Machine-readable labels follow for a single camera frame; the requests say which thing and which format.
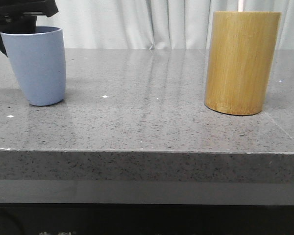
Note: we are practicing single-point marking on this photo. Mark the pink chopstick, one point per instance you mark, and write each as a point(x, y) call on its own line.
point(240, 5)

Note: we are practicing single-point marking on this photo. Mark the bamboo cylindrical holder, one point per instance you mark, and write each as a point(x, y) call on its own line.
point(240, 58)

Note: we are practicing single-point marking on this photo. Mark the white curtain backdrop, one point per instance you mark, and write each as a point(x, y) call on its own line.
point(137, 24)

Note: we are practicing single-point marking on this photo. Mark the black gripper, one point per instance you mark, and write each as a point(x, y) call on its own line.
point(20, 16)

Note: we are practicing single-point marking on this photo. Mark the light blue plastic cup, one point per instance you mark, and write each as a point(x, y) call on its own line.
point(38, 62)

